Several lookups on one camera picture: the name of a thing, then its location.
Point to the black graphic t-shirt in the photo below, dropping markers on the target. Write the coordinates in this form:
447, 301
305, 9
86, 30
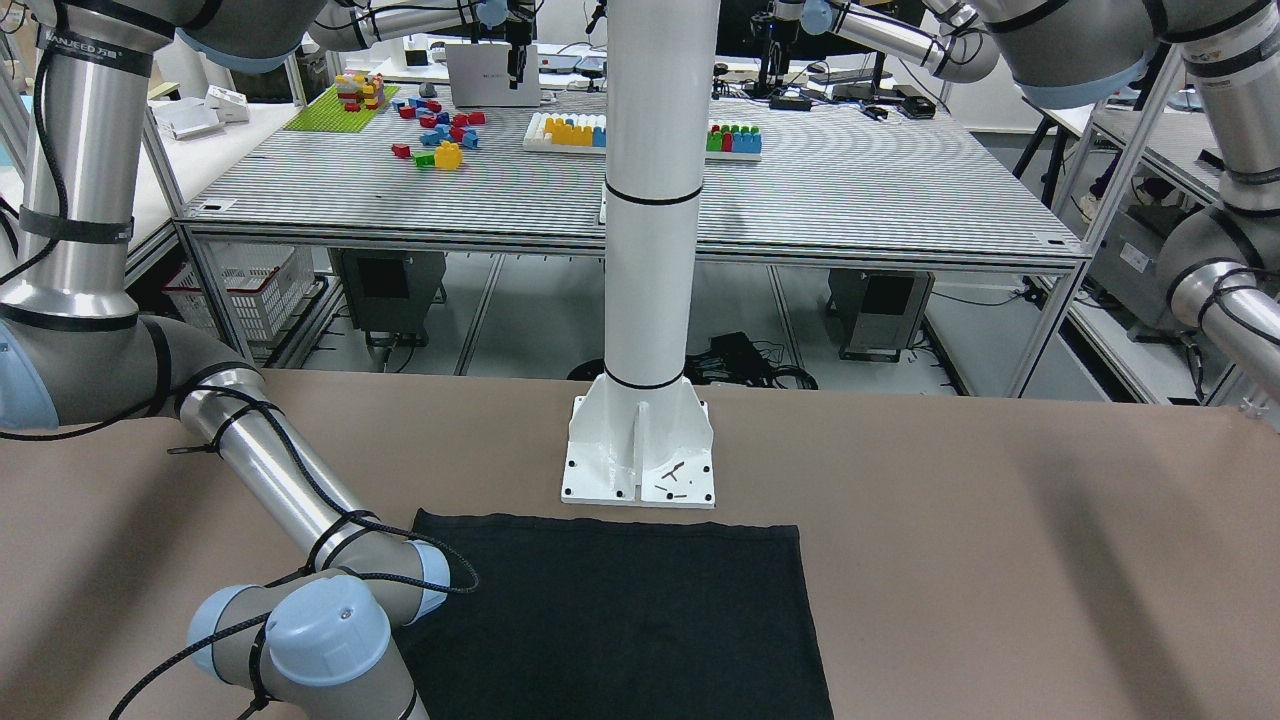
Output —
592, 619

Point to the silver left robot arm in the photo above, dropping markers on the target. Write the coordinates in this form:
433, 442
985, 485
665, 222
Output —
1217, 269

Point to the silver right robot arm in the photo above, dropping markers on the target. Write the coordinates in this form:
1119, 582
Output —
78, 356

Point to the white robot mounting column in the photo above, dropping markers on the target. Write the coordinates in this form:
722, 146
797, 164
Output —
641, 435

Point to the yellow blocks white tray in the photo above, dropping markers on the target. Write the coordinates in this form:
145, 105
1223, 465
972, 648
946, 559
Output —
571, 133

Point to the green blocks white tray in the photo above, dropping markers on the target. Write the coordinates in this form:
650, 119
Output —
734, 142

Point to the striped background work table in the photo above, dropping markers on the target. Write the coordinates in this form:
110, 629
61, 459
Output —
833, 188

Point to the white plastic crate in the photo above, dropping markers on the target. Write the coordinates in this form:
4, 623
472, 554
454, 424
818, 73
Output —
265, 283

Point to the green lego baseplate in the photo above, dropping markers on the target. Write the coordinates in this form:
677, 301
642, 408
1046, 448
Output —
345, 108

